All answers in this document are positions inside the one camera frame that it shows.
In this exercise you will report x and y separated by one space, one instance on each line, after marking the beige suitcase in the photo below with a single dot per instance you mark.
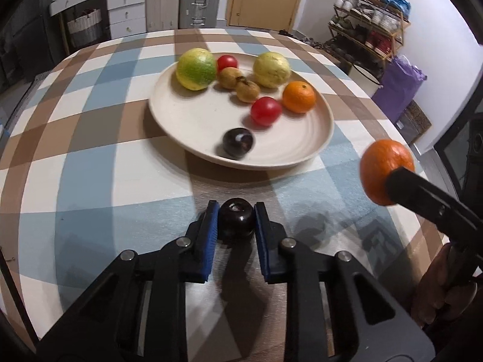
162 0

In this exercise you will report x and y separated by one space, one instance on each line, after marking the small orange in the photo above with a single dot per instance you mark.
299 97

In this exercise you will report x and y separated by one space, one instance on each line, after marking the green yellow citrus fruit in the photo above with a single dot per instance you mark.
196 68

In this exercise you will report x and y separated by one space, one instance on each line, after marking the wooden shoe rack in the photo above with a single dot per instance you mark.
394 36

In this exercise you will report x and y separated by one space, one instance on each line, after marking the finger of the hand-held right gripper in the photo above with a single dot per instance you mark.
422 196

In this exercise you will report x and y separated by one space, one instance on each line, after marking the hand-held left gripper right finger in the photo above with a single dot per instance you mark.
264 241

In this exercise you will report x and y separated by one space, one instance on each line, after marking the white round bin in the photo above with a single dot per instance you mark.
362 75

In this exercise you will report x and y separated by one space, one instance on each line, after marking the brown speckled box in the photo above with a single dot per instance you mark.
415 120

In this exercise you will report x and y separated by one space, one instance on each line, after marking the red tomato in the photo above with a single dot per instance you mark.
266 110
227 63

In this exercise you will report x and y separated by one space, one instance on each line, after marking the large brown fruit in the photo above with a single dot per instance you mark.
229 78

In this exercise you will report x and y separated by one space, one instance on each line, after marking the person's right hand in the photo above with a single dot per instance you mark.
430 294

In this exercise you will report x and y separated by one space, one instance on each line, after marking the purple bag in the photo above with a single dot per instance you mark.
396 86

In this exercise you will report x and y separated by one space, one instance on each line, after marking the small brown fruit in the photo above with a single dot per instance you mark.
248 91

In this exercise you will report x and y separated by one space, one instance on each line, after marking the large orange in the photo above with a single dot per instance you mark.
377 169

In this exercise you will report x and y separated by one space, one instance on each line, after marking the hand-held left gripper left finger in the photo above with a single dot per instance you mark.
207 241

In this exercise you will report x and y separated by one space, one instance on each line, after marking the yellow bumpy citrus fruit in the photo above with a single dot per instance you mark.
271 69

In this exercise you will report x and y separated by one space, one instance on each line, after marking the shoes on rack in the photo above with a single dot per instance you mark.
373 19

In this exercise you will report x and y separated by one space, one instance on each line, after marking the white drawer desk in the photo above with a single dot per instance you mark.
126 11

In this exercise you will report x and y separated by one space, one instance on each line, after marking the row of floor shoes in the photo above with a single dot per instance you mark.
336 47

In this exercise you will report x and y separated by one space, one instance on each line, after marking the dark purple plum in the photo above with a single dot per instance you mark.
236 218
237 142

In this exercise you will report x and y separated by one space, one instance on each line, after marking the grey refrigerator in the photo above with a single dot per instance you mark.
26 45

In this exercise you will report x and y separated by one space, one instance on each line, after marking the cream round plate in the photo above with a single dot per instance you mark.
188 120

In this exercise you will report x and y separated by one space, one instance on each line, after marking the wicker basket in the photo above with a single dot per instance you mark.
85 26

